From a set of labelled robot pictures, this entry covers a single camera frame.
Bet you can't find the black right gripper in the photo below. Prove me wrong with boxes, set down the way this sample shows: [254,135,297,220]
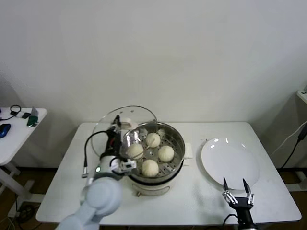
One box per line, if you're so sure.
[222,177,255,226]

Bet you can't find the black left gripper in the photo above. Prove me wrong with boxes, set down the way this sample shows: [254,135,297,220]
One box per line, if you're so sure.
[104,115,122,158]

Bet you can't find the round glass pot lid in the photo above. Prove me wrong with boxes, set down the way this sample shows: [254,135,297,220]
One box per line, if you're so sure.
[92,105,158,161]

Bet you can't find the white steamed baozi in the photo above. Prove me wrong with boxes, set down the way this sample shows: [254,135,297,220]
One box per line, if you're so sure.
[157,145,175,162]
[141,160,159,178]
[145,132,161,148]
[127,143,144,160]

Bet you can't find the perforated steel steamer basket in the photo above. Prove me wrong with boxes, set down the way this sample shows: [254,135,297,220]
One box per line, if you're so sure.
[119,122,193,179]

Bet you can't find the white round plate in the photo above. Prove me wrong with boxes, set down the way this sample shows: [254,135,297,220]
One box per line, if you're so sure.
[200,137,261,191]

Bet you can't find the white table foot bar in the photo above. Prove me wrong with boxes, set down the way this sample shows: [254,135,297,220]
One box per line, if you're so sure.
[287,170,307,192]

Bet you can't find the cream electric cooker base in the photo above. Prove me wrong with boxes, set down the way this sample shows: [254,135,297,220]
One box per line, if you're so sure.
[123,157,190,197]

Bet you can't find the green flat object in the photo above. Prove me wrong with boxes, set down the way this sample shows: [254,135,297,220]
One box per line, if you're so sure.
[26,115,39,127]

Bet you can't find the white side table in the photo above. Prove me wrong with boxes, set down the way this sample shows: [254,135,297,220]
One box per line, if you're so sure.
[0,107,48,209]

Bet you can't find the blue computer mouse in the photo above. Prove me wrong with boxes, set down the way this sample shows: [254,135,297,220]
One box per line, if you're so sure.
[0,123,12,139]

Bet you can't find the white desk corner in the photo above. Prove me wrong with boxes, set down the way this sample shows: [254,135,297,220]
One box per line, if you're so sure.
[295,90,307,106]

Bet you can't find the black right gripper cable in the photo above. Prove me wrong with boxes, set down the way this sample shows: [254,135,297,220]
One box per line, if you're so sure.
[223,214,238,227]

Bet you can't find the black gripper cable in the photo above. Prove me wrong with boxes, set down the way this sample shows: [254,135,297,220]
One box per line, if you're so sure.
[223,214,238,227]
[81,131,113,179]

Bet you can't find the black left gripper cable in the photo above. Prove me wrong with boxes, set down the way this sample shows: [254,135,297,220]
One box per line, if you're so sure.
[81,131,113,179]

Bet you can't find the white power cable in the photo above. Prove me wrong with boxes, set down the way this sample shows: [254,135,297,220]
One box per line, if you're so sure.
[272,121,307,154]

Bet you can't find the black power cable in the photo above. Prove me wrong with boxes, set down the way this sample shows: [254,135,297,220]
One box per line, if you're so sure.
[279,124,307,170]

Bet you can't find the tangled floor cables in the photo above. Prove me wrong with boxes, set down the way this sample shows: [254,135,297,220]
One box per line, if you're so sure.
[7,201,36,230]

